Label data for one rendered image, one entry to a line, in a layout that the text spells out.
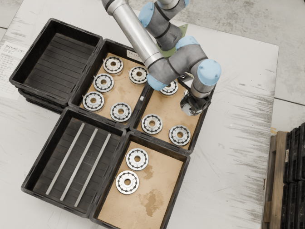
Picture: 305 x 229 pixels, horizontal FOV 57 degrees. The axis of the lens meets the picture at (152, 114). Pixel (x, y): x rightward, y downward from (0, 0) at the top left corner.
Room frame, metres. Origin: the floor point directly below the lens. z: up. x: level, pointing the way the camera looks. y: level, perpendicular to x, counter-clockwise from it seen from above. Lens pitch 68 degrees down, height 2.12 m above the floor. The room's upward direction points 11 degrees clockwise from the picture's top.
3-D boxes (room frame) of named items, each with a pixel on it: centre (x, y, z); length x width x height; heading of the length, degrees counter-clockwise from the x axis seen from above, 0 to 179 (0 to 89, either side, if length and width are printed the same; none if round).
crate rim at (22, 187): (0.21, 0.28, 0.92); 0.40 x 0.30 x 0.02; 168
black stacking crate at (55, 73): (0.67, 0.49, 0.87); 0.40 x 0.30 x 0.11; 168
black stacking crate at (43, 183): (0.21, 0.28, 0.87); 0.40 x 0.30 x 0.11; 168
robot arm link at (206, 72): (0.50, -0.15, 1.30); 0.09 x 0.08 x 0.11; 37
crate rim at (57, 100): (0.67, 0.49, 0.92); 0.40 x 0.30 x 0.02; 168
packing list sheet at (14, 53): (0.67, 0.82, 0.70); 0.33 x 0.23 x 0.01; 176
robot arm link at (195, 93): (0.50, -0.16, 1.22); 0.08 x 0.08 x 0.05
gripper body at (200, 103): (0.49, -0.16, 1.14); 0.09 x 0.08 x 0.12; 41
